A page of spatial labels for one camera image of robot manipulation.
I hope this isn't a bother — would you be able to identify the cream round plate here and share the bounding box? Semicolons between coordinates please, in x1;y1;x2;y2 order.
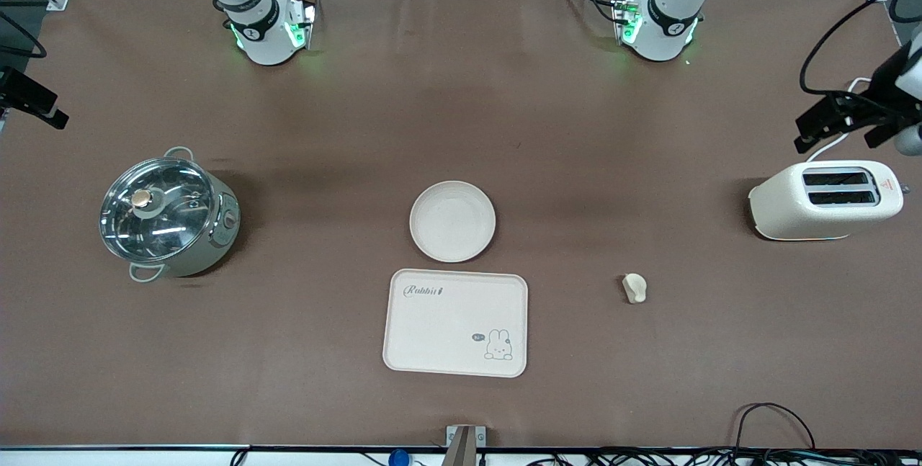
408;180;497;264

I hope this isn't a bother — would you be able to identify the cream two-slot toaster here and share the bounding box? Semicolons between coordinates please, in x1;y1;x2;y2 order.
748;160;910;242

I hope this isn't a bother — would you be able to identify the glass pot lid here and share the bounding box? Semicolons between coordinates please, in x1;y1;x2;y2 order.
99;157;218;264

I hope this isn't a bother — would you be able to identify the pale green electric pot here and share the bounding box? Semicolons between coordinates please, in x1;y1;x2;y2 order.
99;146;241;284

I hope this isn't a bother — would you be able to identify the brown table cover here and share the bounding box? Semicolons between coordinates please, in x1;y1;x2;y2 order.
0;0;922;450

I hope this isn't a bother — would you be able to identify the cream rabbit print tray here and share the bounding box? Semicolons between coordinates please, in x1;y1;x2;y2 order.
382;268;529;379

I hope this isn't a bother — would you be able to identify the white toaster power cord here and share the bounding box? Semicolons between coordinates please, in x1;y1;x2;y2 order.
805;76;874;163

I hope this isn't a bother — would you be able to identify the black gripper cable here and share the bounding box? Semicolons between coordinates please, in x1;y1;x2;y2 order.
0;11;48;61
799;0;922;97

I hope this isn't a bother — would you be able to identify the black looped cable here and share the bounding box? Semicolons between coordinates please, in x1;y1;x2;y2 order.
734;402;819;452

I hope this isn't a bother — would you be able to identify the black cable bundle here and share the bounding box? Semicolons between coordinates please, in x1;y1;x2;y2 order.
522;447;922;466

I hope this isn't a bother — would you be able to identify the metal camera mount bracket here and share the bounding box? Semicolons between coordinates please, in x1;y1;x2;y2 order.
441;425;488;466

